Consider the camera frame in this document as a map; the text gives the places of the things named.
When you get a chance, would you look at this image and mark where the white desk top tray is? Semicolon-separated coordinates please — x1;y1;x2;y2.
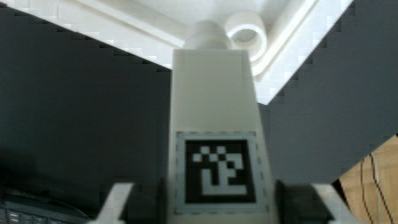
0;0;353;104

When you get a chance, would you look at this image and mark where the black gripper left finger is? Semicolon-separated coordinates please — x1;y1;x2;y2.
86;179;163;224

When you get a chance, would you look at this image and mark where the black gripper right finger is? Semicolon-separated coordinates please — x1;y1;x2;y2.
275;181;364;224

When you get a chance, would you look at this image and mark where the black keyboard corner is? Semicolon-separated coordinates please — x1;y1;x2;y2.
0;187;90;224

